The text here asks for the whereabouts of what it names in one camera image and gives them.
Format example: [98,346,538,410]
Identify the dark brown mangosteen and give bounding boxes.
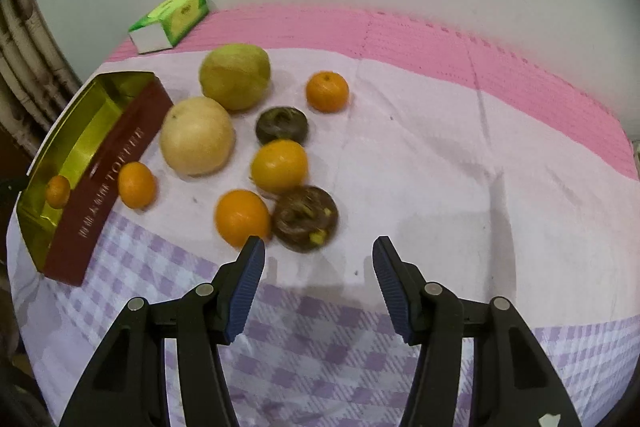
[270,185,340,253]
[255,106,309,146]

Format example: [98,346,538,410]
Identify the beige pleated curtain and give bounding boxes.
[0,0,83,148]

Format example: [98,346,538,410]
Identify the pink foam mat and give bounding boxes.
[107,4,640,180]

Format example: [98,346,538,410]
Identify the green tissue box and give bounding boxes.
[128,0,210,54]

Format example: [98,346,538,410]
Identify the green-yellow pomelo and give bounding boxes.
[199,43,272,112]

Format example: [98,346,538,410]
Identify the white and purple checkered cloth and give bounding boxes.
[7,48,640,427]

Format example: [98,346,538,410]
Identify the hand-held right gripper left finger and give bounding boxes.
[60,235,266,427]

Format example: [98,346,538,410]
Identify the pale yellow pomelo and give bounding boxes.
[160,96,236,178]

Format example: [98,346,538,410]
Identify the small orange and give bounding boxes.
[215,189,272,249]
[117,161,157,210]
[250,139,309,196]
[306,71,350,113]
[45,175,71,209]

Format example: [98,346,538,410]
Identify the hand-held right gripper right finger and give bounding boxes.
[372,235,583,427]

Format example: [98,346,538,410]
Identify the red and gold candy box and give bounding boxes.
[16,71,174,288]

